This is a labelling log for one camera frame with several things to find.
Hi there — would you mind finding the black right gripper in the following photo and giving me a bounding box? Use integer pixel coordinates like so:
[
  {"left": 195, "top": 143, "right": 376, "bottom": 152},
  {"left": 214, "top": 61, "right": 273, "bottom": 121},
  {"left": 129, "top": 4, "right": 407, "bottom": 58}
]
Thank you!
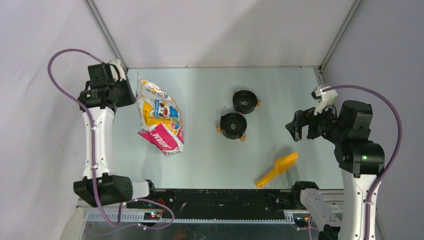
[{"left": 285, "top": 97, "right": 346, "bottom": 143}]

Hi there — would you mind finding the yellow plastic food scoop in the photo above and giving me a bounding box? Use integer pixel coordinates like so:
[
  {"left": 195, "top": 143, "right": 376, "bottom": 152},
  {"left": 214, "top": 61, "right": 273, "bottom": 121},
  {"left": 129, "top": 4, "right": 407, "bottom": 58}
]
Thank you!
[{"left": 255, "top": 152, "right": 298, "bottom": 189}]

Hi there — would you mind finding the cat food bag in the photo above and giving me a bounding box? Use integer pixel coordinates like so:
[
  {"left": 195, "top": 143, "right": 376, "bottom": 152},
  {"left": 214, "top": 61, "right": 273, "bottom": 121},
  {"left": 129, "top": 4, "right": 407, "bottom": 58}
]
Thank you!
[{"left": 136, "top": 78, "right": 184, "bottom": 156}]

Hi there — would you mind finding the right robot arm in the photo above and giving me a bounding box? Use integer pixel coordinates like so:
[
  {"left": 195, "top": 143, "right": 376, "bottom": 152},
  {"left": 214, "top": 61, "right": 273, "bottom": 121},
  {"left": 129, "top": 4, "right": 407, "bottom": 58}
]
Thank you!
[{"left": 285, "top": 100, "right": 385, "bottom": 240}]

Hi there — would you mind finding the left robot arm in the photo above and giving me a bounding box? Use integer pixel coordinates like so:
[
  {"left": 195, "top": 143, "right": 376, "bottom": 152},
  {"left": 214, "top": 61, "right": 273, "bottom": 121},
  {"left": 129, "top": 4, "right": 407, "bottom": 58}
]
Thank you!
[{"left": 73, "top": 59, "right": 158, "bottom": 208}]

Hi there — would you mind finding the black bowl fishbone print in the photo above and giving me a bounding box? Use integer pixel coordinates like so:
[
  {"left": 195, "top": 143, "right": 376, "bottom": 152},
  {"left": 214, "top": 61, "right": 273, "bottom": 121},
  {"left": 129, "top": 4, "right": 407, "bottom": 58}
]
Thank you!
[{"left": 232, "top": 90, "right": 261, "bottom": 114}]

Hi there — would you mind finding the black bowl paw print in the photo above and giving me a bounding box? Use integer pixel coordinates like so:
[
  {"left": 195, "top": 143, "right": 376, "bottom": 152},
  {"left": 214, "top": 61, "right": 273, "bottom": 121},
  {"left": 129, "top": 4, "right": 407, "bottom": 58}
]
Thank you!
[{"left": 219, "top": 112, "right": 248, "bottom": 140}]

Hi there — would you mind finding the perforated metal strip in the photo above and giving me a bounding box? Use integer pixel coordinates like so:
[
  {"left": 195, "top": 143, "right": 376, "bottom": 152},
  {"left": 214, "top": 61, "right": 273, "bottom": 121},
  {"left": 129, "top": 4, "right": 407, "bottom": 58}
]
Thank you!
[{"left": 85, "top": 211, "right": 312, "bottom": 224}]

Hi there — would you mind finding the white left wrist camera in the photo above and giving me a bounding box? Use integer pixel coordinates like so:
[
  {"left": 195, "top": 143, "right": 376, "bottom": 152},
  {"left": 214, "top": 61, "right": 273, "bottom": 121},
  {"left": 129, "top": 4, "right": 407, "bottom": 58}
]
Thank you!
[{"left": 108, "top": 59, "right": 127, "bottom": 82}]

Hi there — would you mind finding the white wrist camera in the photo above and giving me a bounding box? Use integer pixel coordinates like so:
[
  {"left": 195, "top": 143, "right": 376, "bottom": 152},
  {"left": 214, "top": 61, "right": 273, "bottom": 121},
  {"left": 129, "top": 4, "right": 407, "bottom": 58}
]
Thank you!
[
  {"left": 108, "top": 59, "right": 127, "bottom": 82},
  {"left": 311, "top": 84, "right": 338, "bottom": 116}
]

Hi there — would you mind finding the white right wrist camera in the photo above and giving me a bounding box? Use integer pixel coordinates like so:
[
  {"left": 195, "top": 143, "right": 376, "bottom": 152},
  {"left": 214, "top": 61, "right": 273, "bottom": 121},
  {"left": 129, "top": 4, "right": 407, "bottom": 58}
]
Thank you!
[{"left": 311, "top": 84, "right": 338, "bottom": 116}]

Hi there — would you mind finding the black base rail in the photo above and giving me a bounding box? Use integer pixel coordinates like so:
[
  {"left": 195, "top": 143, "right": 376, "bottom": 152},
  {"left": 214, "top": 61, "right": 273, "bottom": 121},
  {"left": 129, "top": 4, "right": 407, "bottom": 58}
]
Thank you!
[{"left": 127, "top": 188, "right": 306, "bottom": 219}]

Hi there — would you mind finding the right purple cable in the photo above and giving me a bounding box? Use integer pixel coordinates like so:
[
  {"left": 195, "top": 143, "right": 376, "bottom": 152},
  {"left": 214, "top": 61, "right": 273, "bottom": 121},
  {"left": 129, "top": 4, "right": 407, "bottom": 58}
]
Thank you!
[{"left": 306, "top": 84, "right": 404, "bottom": 240}]

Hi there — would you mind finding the purple cable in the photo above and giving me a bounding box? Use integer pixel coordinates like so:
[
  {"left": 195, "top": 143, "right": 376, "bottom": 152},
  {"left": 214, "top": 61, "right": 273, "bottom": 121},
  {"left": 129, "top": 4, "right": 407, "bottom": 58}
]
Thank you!
[
  {"left": 306, "top": 84, "right": 404, "bottom": 240},
  {"left": 47, "top": 48, "right": 175, "bottom": 231}
]

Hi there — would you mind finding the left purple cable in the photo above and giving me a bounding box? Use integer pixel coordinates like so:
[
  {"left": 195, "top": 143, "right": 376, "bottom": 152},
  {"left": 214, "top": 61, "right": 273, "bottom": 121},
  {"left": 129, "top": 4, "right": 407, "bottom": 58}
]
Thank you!
[{"left": 47, "top": 48, "right": 175, "bottom": 231}]

